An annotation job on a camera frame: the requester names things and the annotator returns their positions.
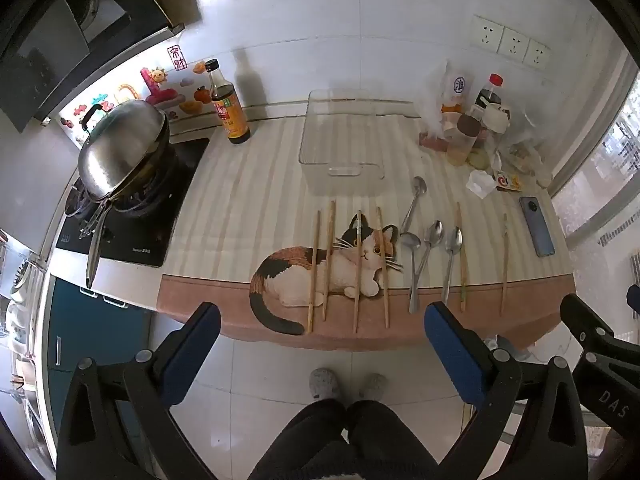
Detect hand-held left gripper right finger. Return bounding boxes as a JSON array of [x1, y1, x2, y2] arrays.
[[424, 301, 588, 480]]

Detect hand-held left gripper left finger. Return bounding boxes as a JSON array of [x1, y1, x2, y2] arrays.
[[57, 302, 222, 480]]

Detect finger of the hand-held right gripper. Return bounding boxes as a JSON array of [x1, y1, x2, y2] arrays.
[[559, 293, 640, 363], [571, 352, 640, 428]]

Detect wooden chopstick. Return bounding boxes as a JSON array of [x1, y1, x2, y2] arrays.
[[307, 210, 321, 334], [353, 210, 363, 334], [454, 202, 468, 312], [322, 200, 337, 322], [500, 213, 510, 317], [375, 206, 391, 330]]

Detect metal spoon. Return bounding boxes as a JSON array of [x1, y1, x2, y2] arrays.
[[413, 220, 445, 292], [399, 176, 429, 236], [440, 227, 465, 305], [398, 232, 422, 315]]

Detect clear plastic container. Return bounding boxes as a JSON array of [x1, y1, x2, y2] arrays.
[[298, 88, 420, 197]]

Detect blue kitchen cabinet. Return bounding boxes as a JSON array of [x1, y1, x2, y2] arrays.
[[46, 277, 152, 442]]

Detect blue smartphone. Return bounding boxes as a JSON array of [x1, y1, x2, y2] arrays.
[[518, 196, 557, 258]]

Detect black gas stove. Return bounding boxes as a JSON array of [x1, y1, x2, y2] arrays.
[[58, 136, 210, 268]]

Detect person's legs in black pants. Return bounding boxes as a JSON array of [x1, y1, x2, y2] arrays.
[[247, 399, 442, 480]]

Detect small colourful box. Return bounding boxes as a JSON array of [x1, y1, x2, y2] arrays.
[[492, 172, 524, 192]]

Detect white paper packet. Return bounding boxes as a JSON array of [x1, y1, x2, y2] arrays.
[[465, 169, 499, 201]]

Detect cat print table mat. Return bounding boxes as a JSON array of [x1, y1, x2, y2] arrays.
[[156, 105, 576, 352]]

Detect metal dish rack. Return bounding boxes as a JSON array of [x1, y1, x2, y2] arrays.
[[0, 230, 48, 413]]

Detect steel wok lid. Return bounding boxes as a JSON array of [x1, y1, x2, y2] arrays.
[[77, 99, 169, 199]]

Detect jar with brown lid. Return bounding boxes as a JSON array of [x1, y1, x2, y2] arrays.
[[446, 113, 482, 166]]

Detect dark sauce bottle orange label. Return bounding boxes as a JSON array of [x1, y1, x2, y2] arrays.
[[204, 59, 252, 145]]

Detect clear bag with round label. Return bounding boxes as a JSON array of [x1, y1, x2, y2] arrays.
[[424, 59, 475, 147]]

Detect black range hood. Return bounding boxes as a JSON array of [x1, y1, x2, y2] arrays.
[[0, 0, 186, 134]]

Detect wok with long handle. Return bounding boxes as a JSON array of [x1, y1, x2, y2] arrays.
[[75, 127, 174, 289]]

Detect window with grey frame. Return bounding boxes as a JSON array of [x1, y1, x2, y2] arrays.
[[549, 55, 640, 286]]

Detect colourful wall stickers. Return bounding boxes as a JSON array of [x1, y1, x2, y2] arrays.
[[59, 42, 217, 137]]

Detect white wall socket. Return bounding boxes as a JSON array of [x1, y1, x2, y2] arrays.
[[497, 27, 530, 65], [523, 38, 552, 72], [470, 15, 504, 55]]

